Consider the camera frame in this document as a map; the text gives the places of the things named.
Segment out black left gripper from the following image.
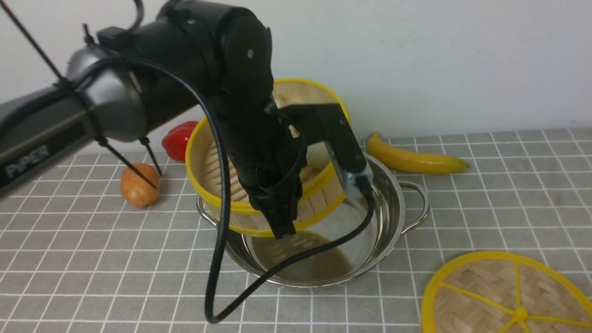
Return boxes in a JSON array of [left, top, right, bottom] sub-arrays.
[[217, 95, 302, 240]]

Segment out yellow rimmed bamboo steamer basket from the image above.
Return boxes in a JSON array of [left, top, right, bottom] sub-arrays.
[[185, 78, 351, 237]]

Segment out yellow bamboo steamer lid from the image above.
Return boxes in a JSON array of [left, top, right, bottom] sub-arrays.
[[420, 251, 592, 333]]

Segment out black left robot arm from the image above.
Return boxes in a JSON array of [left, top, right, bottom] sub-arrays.
[[1, 0, 305, 238]]

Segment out stainless steel pot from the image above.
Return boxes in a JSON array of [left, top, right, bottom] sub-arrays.
[[225, 155, 431, 288]]

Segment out yellow banana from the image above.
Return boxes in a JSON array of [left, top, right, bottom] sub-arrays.
[[365, 131, 470, 174]]

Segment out red bell pepper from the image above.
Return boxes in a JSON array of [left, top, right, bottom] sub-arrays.
[[161, 121, 198, 164]]

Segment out brown potato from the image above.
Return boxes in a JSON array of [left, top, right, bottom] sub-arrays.
[[120, 163, 160, 209]]

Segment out grey checked tablecloth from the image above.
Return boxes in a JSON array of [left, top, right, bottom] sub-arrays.
[[0, 128, 592, 333]]

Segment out black camera cable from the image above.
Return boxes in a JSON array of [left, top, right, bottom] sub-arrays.
[[79, 55, 375, 324]]

